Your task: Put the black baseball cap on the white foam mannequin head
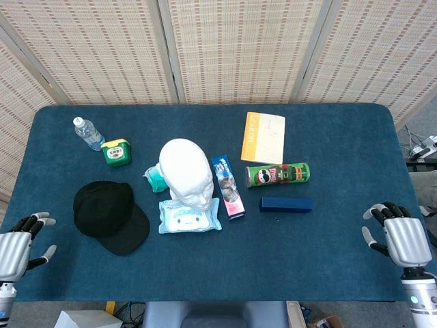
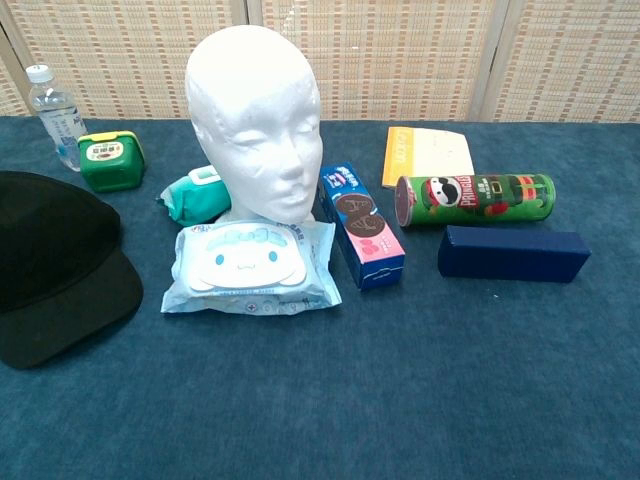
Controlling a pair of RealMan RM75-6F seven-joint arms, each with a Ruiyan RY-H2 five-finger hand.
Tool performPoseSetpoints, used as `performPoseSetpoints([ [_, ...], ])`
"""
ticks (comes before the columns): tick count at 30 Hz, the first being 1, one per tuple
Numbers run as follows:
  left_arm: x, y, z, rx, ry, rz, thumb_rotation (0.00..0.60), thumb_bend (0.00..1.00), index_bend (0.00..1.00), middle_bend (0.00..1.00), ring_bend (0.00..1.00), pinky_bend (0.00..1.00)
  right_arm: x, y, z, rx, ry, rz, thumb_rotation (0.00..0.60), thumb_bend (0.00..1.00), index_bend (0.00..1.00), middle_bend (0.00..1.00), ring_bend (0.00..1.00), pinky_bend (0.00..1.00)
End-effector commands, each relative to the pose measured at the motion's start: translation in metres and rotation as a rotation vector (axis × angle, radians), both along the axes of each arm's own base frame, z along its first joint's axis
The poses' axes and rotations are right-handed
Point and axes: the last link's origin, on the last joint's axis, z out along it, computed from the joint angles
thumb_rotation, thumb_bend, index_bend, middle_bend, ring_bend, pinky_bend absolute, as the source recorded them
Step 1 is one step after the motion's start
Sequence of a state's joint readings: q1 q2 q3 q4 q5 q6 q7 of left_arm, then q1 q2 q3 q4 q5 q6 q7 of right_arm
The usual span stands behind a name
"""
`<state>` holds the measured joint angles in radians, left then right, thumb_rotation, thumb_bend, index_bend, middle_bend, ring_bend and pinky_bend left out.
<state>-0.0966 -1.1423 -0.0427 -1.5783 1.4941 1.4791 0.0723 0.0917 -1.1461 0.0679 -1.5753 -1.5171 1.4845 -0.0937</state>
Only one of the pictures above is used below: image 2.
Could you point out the black baseball cap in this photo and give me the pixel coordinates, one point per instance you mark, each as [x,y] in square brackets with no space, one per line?
[60,260]

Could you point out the white foam mannequin head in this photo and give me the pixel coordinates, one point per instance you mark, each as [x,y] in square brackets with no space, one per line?
[250,115]

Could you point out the blue Oreo cookie box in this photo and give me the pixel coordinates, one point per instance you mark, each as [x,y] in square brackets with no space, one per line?
[360,225]

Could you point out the light blue cartoon wipes pack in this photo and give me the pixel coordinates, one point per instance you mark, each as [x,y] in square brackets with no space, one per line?
[240,265]

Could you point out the teal wet wipes pack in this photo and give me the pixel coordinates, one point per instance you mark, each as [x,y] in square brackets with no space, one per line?
[195,200]

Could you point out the yellow and cream notebook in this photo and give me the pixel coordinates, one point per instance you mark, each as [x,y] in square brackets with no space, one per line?
[430,150]

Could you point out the blue table cloth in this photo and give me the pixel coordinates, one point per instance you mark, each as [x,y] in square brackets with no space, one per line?
[320,390]

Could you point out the green Pringles can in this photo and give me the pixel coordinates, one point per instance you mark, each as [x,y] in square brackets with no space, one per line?
[490,200]

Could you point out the dark blue rectangular box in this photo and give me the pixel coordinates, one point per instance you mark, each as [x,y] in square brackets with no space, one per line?
[510,255]

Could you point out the woven bamboo folding screen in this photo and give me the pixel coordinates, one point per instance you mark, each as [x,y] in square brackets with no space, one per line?
[400,50]

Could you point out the green box with yellow lid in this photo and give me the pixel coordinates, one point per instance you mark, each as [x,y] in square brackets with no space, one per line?
[110,170]

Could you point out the clear plastic water bottle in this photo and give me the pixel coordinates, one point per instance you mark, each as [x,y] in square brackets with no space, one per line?
[52,110]

